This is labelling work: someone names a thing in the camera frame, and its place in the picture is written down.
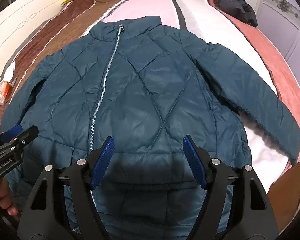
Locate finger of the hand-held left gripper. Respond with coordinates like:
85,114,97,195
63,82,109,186
0,126,23,143
9,126,39,154

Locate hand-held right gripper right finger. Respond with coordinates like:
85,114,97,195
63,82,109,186
182,134,280,240

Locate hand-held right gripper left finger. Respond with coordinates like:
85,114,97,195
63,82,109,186
17,136,115,240

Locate teal quilted puffer jacket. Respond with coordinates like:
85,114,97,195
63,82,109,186
1,15,300,240

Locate person's left hand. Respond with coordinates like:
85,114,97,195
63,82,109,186
0,177,18,217

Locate orange and white packet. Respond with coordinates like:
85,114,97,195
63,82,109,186
0,80,13,105

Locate white crumpled tissue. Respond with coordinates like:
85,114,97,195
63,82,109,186
3,64,16,80

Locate striped bed blanket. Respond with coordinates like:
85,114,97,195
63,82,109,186
0,0,300,205

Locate black padded jacket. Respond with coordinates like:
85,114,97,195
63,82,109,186
209,0,259,27

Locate white ornamented wardrobe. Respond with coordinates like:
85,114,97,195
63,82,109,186
255,0,300,64

